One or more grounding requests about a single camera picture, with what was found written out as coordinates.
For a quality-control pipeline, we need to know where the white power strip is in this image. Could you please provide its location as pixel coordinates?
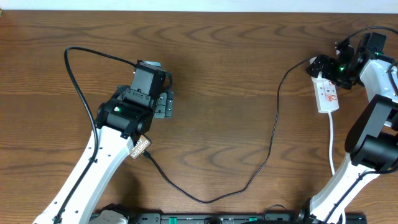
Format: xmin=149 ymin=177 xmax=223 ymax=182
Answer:
xmin=312 ymin=71 xmax=339 ymax=114

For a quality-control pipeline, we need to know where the Galaxy smartphone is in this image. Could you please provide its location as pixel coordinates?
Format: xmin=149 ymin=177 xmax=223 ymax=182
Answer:
xmin=129 ymin=134 xmax=152 ymax=160

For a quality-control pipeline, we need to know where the black charger cable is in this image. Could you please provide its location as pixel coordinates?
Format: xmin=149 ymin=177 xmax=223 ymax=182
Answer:
xmin=142 ymin=57 xmax=315 ymax=205

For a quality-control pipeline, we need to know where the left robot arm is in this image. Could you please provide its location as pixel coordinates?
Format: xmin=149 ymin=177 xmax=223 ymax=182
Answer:
xmin=34 ymin=60 xmax=174 ymax=223

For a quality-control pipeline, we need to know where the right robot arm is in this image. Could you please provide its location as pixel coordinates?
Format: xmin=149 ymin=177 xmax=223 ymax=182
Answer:
xmin=297 ymin=26 xmax=397 ymax=223

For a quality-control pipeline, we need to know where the white power strip cord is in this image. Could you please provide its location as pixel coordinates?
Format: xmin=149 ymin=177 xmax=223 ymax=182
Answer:
xmin=328 ymin=112 xmax=347 ymax=224

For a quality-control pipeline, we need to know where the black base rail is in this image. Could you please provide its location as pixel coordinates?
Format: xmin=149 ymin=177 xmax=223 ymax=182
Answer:
xmin=90 ymin=203 xmax=368 ymax=224

